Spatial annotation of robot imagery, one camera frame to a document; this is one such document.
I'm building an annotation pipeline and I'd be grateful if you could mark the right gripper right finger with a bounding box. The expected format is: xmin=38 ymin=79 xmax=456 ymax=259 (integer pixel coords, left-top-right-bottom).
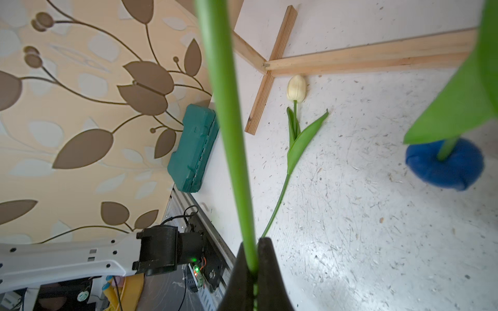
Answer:
xmin=257 ymin=237 xmax=294 ymax=310

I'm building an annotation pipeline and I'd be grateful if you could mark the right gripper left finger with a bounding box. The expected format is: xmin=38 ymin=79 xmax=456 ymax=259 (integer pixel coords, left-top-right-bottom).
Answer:
xmin=217 ymin=244 xmax=254 ymax=311

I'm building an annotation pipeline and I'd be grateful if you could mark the blue tulip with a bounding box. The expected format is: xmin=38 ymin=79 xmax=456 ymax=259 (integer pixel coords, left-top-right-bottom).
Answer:
xmin=403 ymin=1 xmax=497 ymax=191

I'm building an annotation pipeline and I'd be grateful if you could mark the white tulip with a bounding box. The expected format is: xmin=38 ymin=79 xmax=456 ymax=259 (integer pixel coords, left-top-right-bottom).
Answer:
xmin=261 ymin=75 xmax=329 ymax=238
xmin=195 ymin=1 xmax=259 ymax=310

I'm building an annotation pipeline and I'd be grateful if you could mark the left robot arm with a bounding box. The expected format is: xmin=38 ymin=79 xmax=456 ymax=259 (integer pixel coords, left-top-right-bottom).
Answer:
xmin=1 ymin=225 xmax=204 ymax=293

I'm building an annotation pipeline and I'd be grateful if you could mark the wooden clothes rack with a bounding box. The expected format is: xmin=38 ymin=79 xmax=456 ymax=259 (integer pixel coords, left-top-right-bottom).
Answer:
xmin=174 ymin=0 xmax=479 ymax=136

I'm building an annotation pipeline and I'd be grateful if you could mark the green tool case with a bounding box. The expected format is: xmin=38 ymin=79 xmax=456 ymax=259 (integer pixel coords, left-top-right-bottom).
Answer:
xmin=167 ymin=104 xmax=219 ymax=193

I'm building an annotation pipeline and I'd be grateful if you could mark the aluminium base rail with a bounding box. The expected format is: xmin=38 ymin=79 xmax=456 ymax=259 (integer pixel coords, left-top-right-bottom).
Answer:
xmin=162 ymin=187 xmax=236 ymax=310

